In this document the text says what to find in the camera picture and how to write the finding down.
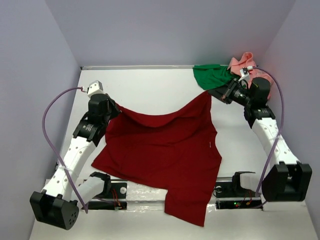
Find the red t-shirt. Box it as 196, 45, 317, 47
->
92, 92, 222, 227

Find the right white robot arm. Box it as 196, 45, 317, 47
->
208, 77, 312, 202

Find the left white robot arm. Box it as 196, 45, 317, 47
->
29, 93, 120, 230

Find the green t-shirt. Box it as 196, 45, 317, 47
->
192, 64, 236, 91

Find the pink t-shirt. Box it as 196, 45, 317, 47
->
227, 52, 274, 89

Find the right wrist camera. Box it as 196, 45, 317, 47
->
238, 66, 254, 90

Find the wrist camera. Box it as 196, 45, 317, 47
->
238, 66, 254, 90
87, 80, 105, 98

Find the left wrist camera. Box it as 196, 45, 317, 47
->
87, 80, 105, 98

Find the metal rail back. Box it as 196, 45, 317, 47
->
80, 65, 194, 71

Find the metal rail front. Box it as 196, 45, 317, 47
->
110, 176, 232, 182

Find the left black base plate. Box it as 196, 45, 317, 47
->
88, 180, 128, 211

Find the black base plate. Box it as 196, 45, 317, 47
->
212, 181, 263, 210
88, 180, 128, 211

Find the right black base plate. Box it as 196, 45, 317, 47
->
212, 181, 263, 210

